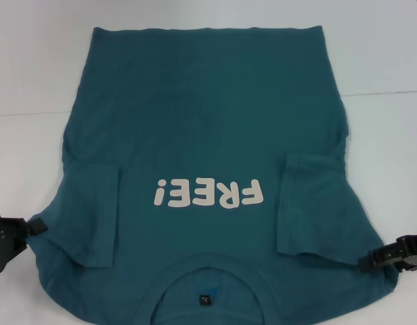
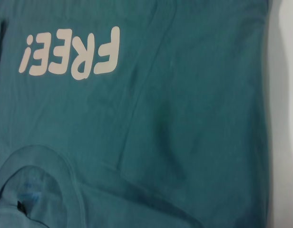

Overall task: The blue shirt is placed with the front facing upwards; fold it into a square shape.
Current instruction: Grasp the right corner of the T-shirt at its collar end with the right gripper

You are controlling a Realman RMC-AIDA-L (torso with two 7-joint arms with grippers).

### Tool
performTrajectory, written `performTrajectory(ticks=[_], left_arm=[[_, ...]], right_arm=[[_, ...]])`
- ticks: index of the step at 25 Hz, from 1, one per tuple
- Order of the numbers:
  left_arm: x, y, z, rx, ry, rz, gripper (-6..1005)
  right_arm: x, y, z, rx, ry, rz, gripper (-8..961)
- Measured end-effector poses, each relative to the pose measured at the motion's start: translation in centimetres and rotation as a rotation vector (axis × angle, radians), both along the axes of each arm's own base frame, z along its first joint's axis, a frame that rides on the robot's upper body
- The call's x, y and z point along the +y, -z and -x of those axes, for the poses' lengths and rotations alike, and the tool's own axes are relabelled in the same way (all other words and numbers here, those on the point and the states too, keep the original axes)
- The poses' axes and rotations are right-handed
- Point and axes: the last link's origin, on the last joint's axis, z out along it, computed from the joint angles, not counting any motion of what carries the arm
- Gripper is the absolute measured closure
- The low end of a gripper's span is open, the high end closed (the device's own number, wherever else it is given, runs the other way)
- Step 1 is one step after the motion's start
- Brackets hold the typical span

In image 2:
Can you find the teal t-shirt with FREE print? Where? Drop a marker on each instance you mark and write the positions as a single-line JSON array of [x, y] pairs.
[[160, 118]]

